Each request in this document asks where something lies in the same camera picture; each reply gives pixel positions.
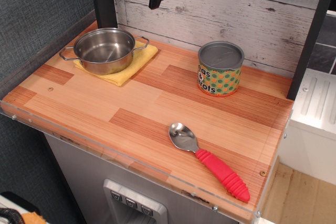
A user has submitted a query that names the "red handled metal spoon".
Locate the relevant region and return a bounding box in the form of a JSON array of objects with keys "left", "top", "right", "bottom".
[{"left": 169, "top": 122, "right": 250, "bottom": 202}]

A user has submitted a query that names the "stainless steel pot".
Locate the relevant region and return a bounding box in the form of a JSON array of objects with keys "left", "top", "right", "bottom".
[{"left": 59, "top": 28, "right": 150, "bottom": 75}]

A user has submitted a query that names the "yellow folded cloth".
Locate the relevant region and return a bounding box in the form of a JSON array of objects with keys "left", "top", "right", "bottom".
[{"left": 74, "top": 45, "right": 158, "bottom": 87}]

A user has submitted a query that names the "peas and carrots can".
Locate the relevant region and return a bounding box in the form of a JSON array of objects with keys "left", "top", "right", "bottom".
[{"left": 198, "top": 41, "right": 245, "bottom": 97}]

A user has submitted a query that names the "clear acrylic edge guard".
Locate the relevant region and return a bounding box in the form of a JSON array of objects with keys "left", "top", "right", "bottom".
[{"left": 1, "top": 101, "right": 261, "bottom": 223}]

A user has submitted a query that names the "grey toy fridge cabinet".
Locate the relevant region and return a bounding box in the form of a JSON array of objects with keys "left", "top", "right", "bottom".
[{"left": 45, "top": 134, "right": 237, "bottom": 223}]

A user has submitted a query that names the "white toy sink unit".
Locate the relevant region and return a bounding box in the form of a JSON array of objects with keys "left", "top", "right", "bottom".
[{"left": 277, "top": 10, "right": 336, "bottom": 186}]

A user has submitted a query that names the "silver ice dispenser panel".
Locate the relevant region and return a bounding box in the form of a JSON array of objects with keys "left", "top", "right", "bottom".
[{"left": 103, "top": 179, "right": 168, "bottom": 223}]

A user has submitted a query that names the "orange cloth at corner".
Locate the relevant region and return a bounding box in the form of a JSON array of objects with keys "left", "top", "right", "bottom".
[{"left": 21, "top": 212, "right": 47, "bottom": 224}]

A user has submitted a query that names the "black left vertical post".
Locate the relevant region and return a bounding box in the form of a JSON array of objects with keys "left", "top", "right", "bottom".
[{"left": 93, "top": 0, "right": 118, "bottom": 28}]

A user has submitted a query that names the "black vertical post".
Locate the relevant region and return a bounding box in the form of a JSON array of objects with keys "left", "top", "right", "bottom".
[
  {"left": 93, "top": 0, "right": 118, "bottom": 28},
  {"left": 287, "top": 0, "right": 331, "bottom": 101}
]

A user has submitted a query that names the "black right vertical post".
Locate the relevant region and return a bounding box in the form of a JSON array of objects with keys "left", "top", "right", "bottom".
[{"left": 287, "top": 0, "right": 331, "bottom": 101}]

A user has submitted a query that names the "black braided cable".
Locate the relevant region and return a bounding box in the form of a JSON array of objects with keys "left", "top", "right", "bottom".
[{"left": 0, "top": 207, "right": 26, "bottom": 224}]

